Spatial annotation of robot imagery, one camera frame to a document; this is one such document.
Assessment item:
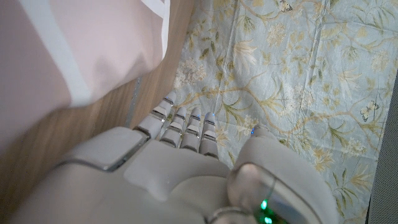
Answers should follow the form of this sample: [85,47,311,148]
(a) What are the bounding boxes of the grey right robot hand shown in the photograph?
[9,91,340,224]

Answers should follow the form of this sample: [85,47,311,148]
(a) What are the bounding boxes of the pink white orange striped cloth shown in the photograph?
[0,0,171,153]

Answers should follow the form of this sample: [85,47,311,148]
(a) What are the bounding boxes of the floral printed backdrop cloth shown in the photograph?
[172,0,398,224]

